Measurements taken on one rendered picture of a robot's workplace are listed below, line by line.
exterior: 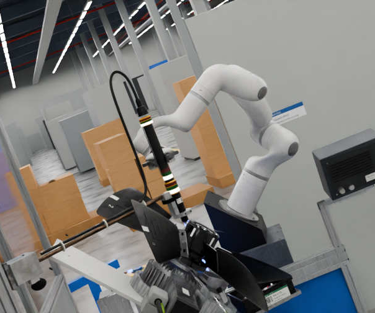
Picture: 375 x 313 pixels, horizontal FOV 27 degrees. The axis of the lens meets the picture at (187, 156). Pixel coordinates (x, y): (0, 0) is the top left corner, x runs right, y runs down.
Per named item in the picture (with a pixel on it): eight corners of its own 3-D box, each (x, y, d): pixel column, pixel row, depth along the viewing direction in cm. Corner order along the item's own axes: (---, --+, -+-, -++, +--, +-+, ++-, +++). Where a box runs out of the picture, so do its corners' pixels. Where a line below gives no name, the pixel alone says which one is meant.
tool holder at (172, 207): (177, 220, 266) (166, 194, 265) (166, 222, 272) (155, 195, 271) (196, 210, 271) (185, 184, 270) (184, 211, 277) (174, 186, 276)
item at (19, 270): (15, 290, 229) (4, 264, 228) (6, 290, 235) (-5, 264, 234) (45, 274, 235) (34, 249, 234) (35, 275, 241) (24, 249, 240)
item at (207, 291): (216, 303, 238) (205, 298, 236) (209, 295, 244) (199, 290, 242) (220, 296, 238) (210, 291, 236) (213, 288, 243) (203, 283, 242)
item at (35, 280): (36, 293, 234) (30, 278, 234) (31, 293, 237) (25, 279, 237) (50, 285, 237) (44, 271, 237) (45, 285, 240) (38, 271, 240)
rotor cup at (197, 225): (207, 274, 258) (226, 240, 257) (169, 254, 256) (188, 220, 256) (203, 264, 272) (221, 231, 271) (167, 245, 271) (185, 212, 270)
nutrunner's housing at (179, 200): (184, 223, 270) (136, 99, 265) (178, 223, 273) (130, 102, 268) (192, 218, 272) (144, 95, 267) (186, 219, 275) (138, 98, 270)
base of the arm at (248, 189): (216, 197, 351) (233, 161, 347) (254, 213, 354) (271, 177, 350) (221, 210, 332) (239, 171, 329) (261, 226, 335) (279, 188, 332)
